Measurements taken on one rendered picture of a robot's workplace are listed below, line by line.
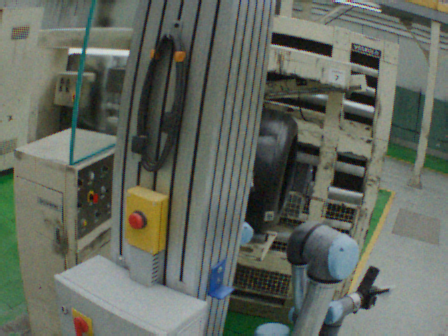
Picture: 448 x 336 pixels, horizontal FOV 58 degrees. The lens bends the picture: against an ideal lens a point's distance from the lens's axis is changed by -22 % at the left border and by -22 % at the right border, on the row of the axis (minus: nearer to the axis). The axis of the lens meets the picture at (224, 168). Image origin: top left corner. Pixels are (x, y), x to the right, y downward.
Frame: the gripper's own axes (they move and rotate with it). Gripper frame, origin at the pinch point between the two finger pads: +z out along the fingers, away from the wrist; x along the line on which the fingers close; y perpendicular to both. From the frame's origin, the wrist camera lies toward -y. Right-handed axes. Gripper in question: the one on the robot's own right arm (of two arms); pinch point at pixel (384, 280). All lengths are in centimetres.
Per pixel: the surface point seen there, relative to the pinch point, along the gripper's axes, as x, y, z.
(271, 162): -73, -33, 3
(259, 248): -82, 10, 9
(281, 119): -81, -50, 16
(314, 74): -85, -74, 43
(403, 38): -469, -226, 837
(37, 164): -110, -32, -93
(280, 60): -100, -79, 33
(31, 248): -120, 9, -97
